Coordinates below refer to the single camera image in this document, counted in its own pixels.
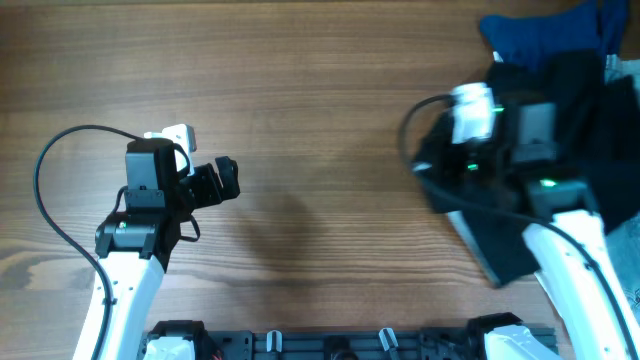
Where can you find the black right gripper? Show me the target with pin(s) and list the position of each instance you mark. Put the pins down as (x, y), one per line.
(451, 167)

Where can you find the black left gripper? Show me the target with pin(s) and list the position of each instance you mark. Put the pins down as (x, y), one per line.
(212, 193)

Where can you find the light blue denim jeans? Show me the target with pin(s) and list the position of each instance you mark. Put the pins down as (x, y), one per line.
(623, 242)

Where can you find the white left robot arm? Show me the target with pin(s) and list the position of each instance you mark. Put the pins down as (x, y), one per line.
(135, 241)

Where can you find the black shorts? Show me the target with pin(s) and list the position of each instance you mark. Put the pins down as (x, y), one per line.
(570, 128)

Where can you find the dark blue shirt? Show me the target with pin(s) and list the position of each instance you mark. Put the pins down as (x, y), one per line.
(530, 41)

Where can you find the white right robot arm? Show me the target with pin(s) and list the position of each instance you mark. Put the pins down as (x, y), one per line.
(552, 229)

